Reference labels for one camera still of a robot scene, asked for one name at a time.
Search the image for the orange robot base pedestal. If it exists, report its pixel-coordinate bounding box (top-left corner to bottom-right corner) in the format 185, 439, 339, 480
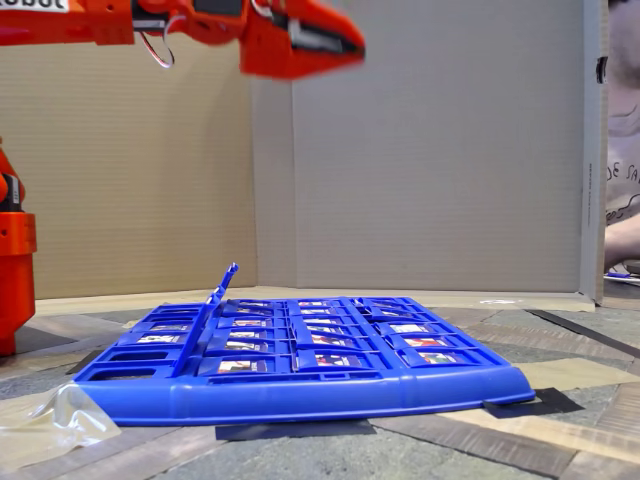
0, 212, 39, 357

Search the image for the person in printed T-shirt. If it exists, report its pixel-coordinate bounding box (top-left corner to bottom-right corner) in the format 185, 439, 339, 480
606, 0, 640, 231

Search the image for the corrugated brown cardboard sheet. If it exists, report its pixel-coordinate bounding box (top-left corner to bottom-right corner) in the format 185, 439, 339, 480
0, 29, 259, 317

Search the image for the blue flip tile Raphael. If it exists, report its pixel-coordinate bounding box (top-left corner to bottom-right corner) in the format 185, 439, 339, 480
171, 294, 217, 379

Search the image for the blue plastic guessing game board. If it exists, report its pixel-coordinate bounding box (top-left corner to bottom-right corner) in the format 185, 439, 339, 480
72, 295, 536, 428

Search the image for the white red servo cable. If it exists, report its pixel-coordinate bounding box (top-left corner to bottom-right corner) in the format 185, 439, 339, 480
138, 13, 187, 70

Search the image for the person's bare forearm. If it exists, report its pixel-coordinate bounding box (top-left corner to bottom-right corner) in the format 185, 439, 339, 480
603, 214, 640, 269

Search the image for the folded cardboard box wall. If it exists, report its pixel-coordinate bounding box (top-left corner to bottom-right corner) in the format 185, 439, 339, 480
247, 0, 610, 314

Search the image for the blue flip tile Steve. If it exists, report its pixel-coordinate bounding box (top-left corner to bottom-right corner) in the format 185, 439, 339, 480
218, 267, 237, 302

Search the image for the long black tape strip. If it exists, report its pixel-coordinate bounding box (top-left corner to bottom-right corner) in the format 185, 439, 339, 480
524, 308, 640, 361

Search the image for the black tape piece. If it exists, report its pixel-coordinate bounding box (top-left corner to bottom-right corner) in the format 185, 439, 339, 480
482, 387, 586, 420
64, 349, 109, 376

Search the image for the blue flip tile Lucia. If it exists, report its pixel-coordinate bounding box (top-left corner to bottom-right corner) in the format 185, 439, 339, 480
199, 286, 225, 351

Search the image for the clear plastic tape piece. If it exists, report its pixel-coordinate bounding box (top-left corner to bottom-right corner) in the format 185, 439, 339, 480
0, 382, 123, 474

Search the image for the blue and white flat object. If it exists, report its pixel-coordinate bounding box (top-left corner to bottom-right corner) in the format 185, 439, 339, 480
602, 271, 640, 289

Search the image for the beige packing tape patch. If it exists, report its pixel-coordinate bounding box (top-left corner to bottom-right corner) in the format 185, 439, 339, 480
517, 357, 629, 397

